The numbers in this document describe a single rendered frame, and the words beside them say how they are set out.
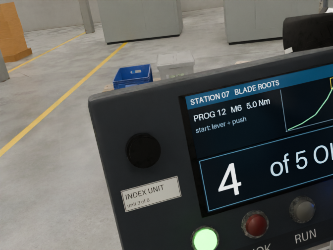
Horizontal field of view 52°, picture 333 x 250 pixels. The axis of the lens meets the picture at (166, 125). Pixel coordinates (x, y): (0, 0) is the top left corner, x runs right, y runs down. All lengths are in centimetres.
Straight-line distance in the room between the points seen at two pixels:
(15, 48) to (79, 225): 674
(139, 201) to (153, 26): 782
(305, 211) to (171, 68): 335
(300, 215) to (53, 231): 202
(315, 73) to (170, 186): 17
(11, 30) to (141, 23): 292
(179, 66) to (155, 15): 448
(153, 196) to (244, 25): 619
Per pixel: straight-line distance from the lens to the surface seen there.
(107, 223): 219
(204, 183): 30
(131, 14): 814
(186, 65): 364
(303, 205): 35
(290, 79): 33
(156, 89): 28
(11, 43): 859
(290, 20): 128
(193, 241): 32
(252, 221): 33
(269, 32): 652
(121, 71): 429
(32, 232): 235
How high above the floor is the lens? 134
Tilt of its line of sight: 24 degrees down
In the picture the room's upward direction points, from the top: 8 degrees counter-clockwise
